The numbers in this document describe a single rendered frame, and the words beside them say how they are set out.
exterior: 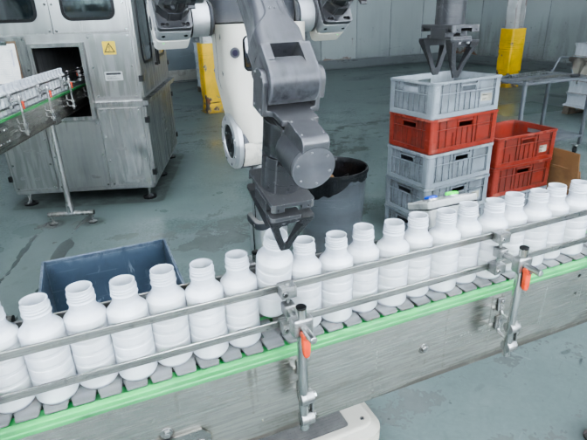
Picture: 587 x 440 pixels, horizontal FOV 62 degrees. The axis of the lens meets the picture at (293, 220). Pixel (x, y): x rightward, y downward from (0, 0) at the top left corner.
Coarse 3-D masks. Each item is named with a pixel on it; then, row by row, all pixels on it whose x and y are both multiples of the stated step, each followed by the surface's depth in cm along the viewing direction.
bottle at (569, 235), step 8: (576, 184) 104; (584, 184) 103; (576, 192) 105; (584, 192) 104; (568, 200) 106; (576, 200) 105; (584, 200) 105; (576, 208) 105; (584, 208) 104; (584, 216) 105; (568, 224) 107; (576, 224) 106; (584, 224) 106; (568, 232) 107; (576, 232) 107; (584, 232) 107; (568, 240) 108; (568, 248) 108; (576, 248) 108
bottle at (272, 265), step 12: (264, 240) 77; (264, 252) 78; (276, 252) 77; (288, 252) 79; (264, 264) 77; (276, 264) 77; (288, 264) 78; (264, 276) 79; (276, 276) 78; (288, 276) 80; (264, 300) 82; (276, 300) 82; (264, 312) 83; (276, 312) 83
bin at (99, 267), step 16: (160, 240) 135; (80, 256) 128; (96, 256) 130; (112, 256) 132; (128, 256) 133; (144, 256) 135; (160, 256) 137; (48, 272) 126; (64, 272) 128; (80, 272) 130; (96, 272) 131; (112, 272) 133; (128, 272) 135; (144, 272) 137; (176, 272) 119; (48, 288) 124; (64, 288) 129; (96, 288) 133; (144, 288) 139; (64, 304) 131
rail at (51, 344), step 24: (576, 216) 103; (480, 240) 94; (576, 240) 106; (384, 264) 86; (264, 288) 78; (408, 288) 91; (168, 312) 73; (192, 312) 74; (312, 312) 84; (72, 336) 68; (96, 336) 70; (240, 336) 80; (0, 360) 65; (144, 360) 74; (48, 384) 69; (72, 384) 71
